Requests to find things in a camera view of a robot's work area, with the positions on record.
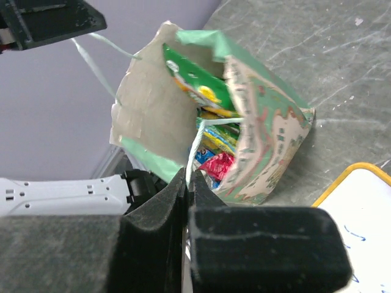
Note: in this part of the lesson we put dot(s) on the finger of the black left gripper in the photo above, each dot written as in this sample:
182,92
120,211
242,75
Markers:
31,24

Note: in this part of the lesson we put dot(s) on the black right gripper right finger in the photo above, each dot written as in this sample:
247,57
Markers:
262,249

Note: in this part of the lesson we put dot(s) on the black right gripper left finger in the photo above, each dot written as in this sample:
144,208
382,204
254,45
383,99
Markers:
138,252

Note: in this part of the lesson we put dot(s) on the green printed paper bag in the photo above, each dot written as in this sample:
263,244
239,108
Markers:
162,126

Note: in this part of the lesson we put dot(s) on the green snack packet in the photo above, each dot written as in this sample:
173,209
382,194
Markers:
206,89

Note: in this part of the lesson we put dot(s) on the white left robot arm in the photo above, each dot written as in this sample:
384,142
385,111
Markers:
116,194

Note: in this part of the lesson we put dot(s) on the yellow snack packet in bag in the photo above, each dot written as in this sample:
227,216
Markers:
221,137

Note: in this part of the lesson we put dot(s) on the red snack packet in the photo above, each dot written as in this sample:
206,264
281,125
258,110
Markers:
218,166

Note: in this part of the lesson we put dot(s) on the yellow-framed small whiteboard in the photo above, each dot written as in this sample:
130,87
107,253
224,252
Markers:
359,203

